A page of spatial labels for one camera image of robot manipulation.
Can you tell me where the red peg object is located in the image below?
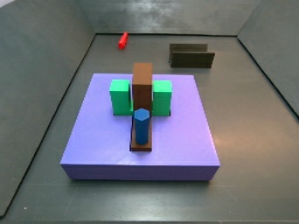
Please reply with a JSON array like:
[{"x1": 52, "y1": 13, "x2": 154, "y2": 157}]
[{"x1": 118, "y1": 32, "x2": 128, "y2": 50}]

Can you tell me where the purple board base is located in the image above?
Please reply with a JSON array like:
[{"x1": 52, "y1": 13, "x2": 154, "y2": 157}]
[{"x1": 60, "y1": 73, "x2": 220, "y2": 180}]

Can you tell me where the blue hexagonal peg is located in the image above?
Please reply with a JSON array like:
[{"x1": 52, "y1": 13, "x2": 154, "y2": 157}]
[{"x1": 135, "y1": 108, "x2": 151, "y2": 145}]

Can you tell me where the green right block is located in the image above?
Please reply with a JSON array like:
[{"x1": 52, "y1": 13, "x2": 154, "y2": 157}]
[{"x1": 152, "y1": 80, "x2": 174, "y2": 116}]

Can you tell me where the green block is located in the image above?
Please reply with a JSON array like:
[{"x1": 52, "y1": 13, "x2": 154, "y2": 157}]
[
  {"x1": 152, "y1": 80, "x2": 174, "y2": 116},
  {"x1": 110, "y1": 80, "x2": 132, "y2": 116}
]

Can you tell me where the brown tall block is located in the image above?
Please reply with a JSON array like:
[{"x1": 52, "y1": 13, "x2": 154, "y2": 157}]
[{"x1": 130, "y1": 63, "x2": 154, "y2": 151}]

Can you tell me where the green left block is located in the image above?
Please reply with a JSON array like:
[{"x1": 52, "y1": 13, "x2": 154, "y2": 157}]
[{"x1": 110, "y1": 80, "x2": 132, "y2": 116}]

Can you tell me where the black angled holder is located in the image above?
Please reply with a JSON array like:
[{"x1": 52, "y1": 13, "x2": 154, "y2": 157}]
[{"x1": 168, "y1": 44, "x2": 215, "y2": 68}]

